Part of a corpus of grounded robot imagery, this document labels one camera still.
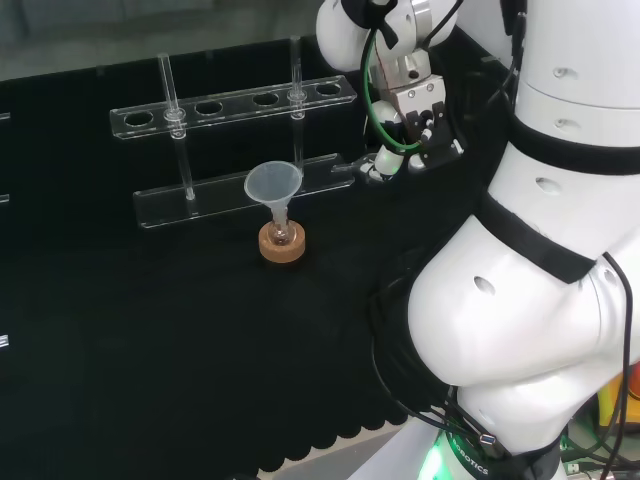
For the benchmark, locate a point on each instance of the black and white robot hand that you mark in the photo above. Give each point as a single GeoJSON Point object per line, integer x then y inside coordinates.
{"type": "Point", "coordinates": [387, 160]}

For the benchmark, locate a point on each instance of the clear plastic funnel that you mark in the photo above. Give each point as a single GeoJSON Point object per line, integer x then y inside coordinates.
{"type": "Point", "coordinates": [272, 182]}

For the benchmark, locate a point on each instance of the small round-bottom glass flask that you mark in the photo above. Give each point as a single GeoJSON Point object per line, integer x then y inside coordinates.
{"type": "Point", "coordinates": [279, 235]}

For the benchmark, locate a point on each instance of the clear acrylic funnel stand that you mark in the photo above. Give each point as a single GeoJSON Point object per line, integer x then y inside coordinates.
{"type": "Point", "coordinates": [225, 200]}

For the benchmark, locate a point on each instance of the black cloth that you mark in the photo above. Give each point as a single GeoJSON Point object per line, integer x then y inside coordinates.
{"type": "Point", "coordinates": [150, 325]}

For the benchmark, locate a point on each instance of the yellow stop button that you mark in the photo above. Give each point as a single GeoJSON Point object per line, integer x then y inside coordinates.
{"type": "Point", "coordinates": [607, 400]}

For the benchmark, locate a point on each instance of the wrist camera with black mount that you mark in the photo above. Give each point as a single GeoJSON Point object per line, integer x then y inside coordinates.
{"type": "Point", "coordinates": [440, 140]}

